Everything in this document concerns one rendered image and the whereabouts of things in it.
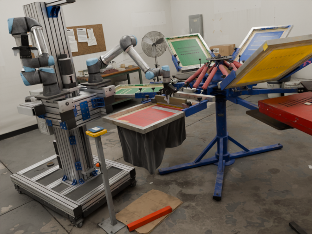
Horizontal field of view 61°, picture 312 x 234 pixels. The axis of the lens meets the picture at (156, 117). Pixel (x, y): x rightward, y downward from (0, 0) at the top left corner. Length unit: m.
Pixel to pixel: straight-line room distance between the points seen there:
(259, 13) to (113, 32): 3.34
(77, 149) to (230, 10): 5.18
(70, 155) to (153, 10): 5.49
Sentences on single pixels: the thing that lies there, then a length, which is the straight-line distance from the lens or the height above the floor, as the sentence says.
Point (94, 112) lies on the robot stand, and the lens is 2.73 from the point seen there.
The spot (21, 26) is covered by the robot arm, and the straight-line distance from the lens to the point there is 2.44.
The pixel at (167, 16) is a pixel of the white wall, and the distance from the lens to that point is 8.03.
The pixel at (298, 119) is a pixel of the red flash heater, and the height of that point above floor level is 1.09.
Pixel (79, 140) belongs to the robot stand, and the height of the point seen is 0.72.
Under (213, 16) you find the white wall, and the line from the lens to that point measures 7.23.
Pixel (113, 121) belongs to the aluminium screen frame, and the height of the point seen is 0.98.
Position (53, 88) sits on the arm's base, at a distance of 2.46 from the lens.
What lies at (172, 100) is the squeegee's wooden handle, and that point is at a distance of 2.57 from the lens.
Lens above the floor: 1.71
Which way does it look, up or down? 18 degrees down
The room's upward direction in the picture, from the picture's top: 7 degrees counter-clockwise
